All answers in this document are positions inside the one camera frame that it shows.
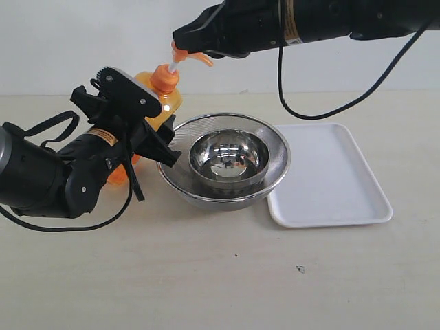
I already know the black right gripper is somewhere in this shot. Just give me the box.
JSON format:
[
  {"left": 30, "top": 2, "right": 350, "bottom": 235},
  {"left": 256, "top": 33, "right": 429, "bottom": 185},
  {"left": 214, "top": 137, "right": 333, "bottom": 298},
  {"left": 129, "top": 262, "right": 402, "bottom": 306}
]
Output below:
[{"left": 173, "top": 1, "right": 285, "bottom": 58}]

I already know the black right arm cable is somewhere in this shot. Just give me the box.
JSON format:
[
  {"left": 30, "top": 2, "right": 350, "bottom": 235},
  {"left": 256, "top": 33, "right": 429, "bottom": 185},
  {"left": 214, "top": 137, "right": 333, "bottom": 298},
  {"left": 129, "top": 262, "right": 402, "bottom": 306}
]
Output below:
[{"left": 277, "top": 16, "right": 434, "bottom": 120}]

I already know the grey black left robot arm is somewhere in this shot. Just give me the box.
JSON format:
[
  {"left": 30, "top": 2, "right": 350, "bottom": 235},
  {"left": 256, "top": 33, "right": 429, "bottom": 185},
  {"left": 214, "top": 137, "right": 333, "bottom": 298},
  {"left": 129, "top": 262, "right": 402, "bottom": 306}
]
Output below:
[{"left": 1, "top": 65, "right": 180, "bottom": 219}]

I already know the small stainless steel bowl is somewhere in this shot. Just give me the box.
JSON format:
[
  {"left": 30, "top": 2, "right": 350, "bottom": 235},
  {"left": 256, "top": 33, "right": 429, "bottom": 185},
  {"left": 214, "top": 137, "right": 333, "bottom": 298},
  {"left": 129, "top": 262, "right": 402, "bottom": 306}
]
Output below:
[{"left": 188, "top": 129, "right": 270, "bottom": 190}]

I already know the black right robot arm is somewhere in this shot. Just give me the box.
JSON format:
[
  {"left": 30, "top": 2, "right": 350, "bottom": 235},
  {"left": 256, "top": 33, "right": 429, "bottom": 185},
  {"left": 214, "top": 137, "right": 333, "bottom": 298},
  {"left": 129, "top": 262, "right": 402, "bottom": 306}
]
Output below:
[{"left": 173, "top": 1, "right": 439, "bottom": 58}]

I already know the steel mesh strainer basin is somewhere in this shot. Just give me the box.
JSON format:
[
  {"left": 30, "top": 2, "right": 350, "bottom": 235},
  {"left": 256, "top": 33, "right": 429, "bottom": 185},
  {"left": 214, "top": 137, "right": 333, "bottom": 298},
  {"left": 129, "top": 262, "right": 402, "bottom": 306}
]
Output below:
[{"left": 157, "top": 113, "right": 291, "bottom": 212}]

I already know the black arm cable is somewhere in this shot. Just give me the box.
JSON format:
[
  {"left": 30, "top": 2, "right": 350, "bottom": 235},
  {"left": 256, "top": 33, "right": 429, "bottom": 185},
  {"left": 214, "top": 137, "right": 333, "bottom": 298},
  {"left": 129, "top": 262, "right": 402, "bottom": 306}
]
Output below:
[
  {"left": 0, "top": 109, "right": 145, "bottom": 233},
  {"left": 277, "top": 16, "right": 434, "bottom": 120}
]

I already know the white plastic tray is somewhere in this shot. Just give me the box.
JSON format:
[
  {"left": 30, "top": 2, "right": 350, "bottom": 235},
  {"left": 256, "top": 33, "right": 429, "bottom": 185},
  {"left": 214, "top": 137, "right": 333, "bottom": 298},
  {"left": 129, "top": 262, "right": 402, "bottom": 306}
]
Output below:
[{"left": 267, "top": 123, "right": 393, "bottom": 228}]

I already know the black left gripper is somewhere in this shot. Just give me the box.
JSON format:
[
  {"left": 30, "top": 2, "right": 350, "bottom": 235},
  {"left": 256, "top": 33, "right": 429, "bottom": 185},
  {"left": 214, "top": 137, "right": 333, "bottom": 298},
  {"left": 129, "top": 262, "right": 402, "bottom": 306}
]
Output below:
[{"left": 70, "top": 66, "right": 182, "bottom": 168}]

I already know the orange soap pump bottle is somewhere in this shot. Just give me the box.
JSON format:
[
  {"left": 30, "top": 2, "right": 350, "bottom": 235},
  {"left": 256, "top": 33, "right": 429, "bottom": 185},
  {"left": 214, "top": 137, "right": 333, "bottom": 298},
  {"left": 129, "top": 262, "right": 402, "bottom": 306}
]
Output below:
[{"left": 106, "top": 40, "right": 214, "bottom": 186}]

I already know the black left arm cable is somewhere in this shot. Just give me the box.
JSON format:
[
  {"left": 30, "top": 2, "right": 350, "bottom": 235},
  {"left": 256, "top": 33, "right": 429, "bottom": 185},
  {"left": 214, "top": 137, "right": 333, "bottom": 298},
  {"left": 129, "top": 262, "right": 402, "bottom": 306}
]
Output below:
[{"left": 0, "top": 109, "right": 145, "bottom": 233}]

